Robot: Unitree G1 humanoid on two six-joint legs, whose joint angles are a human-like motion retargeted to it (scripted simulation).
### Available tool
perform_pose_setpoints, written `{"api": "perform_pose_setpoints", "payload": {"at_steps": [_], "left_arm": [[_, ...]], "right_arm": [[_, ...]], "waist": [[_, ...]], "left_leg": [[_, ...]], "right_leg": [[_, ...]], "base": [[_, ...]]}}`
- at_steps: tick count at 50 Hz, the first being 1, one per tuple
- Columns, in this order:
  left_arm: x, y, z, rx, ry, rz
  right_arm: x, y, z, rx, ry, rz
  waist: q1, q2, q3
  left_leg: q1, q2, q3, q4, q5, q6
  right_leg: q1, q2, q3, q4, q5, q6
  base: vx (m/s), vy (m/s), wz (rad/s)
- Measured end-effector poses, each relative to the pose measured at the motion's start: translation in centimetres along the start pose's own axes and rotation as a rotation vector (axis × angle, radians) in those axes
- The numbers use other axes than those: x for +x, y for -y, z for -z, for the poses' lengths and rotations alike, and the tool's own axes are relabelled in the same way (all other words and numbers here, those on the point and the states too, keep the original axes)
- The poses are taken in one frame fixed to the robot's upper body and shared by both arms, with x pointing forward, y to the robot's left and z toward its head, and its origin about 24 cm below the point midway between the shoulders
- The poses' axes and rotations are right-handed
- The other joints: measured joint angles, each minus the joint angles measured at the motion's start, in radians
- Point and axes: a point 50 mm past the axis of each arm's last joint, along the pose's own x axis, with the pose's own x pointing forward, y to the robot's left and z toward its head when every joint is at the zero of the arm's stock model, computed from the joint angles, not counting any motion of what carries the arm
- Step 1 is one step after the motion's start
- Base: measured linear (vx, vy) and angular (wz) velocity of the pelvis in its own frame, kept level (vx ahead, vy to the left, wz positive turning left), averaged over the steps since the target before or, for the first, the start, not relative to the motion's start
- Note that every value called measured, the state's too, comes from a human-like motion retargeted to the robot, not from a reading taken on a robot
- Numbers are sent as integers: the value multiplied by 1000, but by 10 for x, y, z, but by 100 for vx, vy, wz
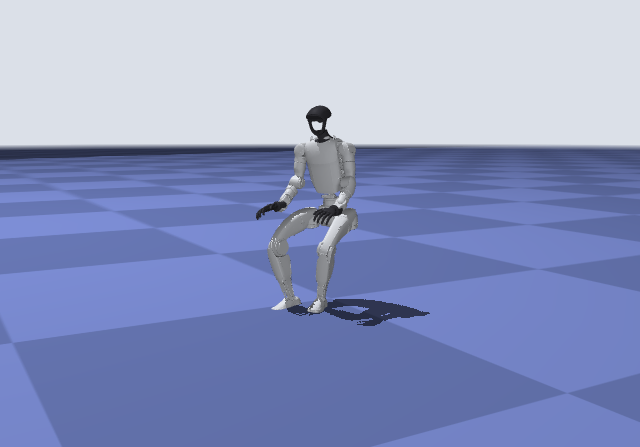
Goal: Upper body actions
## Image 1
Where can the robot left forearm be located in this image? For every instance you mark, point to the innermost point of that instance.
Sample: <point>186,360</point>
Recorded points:
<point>345,194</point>

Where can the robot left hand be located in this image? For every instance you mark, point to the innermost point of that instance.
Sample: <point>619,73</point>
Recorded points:
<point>333,210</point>

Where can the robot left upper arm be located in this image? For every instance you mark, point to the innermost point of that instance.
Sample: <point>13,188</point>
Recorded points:
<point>347,150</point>

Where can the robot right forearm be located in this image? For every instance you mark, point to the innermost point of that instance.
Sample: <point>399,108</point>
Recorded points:
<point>288,195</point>

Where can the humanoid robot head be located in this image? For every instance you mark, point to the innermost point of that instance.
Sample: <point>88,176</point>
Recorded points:
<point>319,114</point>

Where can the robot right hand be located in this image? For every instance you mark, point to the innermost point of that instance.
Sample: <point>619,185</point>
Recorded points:
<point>276,206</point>

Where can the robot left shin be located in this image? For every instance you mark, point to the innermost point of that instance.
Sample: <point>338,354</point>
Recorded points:
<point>324,269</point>

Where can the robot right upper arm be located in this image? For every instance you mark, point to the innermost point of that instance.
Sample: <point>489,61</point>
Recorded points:
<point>299,166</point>

